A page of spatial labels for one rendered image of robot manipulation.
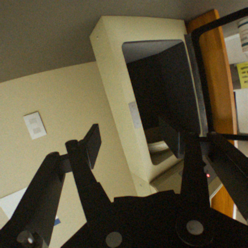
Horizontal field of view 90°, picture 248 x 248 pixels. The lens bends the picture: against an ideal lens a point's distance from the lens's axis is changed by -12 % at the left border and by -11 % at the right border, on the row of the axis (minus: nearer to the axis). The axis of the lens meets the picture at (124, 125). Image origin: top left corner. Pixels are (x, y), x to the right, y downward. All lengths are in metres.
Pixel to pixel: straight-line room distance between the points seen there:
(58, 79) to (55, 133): 0.26
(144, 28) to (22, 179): 0.80
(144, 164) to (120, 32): 0.36
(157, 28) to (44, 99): 0.56
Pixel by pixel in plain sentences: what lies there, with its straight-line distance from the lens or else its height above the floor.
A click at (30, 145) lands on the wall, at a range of 0.76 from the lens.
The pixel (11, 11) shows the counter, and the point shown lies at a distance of 0.34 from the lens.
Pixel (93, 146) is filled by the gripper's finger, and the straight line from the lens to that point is 0.16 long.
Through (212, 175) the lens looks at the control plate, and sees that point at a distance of 0.55.
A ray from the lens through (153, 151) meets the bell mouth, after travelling 0.50.
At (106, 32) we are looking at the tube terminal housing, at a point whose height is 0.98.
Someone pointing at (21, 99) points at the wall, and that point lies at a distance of 0.76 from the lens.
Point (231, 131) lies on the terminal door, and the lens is 0.58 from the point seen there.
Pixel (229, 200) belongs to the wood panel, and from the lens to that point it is 0.85.
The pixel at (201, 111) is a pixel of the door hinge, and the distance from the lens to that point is 0.60.
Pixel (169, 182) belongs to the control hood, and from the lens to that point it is 0.46.
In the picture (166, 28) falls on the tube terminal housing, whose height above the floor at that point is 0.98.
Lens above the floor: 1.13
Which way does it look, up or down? 13 degrees up
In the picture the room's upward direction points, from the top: 164 degrees clockwise
